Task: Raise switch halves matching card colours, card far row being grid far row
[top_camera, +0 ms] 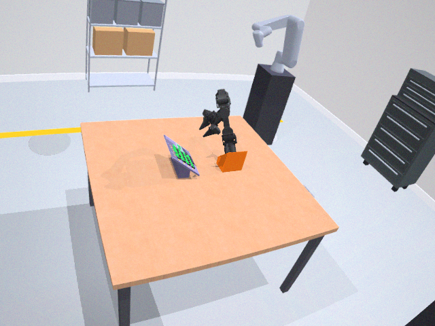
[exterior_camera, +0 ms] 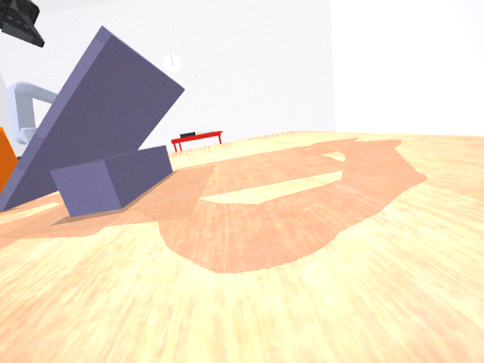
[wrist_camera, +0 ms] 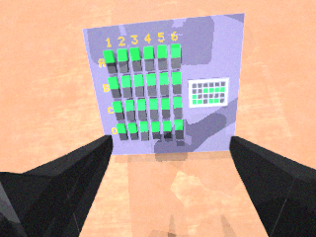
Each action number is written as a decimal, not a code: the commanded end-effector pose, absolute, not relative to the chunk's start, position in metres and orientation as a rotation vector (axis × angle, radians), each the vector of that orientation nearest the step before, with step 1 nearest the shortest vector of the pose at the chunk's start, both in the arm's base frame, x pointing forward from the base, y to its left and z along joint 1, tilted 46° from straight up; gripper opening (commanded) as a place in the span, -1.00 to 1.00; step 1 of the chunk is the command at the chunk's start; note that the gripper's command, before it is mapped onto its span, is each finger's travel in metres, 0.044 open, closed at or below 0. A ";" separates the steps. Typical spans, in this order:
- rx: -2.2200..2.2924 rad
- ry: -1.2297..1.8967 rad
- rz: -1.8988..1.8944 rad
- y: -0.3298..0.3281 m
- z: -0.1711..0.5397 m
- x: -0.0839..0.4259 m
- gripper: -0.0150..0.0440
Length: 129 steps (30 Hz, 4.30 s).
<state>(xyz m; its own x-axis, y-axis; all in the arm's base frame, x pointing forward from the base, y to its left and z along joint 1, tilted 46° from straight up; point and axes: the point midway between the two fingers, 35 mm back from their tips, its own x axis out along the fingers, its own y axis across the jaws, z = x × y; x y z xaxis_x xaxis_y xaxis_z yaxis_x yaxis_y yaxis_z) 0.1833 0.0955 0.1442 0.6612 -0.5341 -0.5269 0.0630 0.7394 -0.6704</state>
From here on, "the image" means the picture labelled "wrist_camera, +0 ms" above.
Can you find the lavender switch panel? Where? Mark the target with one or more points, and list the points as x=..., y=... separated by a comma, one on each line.
x=167, y=86

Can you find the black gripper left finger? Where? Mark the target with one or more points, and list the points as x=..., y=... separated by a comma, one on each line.
x=54, y=199

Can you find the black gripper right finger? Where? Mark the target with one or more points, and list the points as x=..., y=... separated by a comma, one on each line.
x=282, y=191

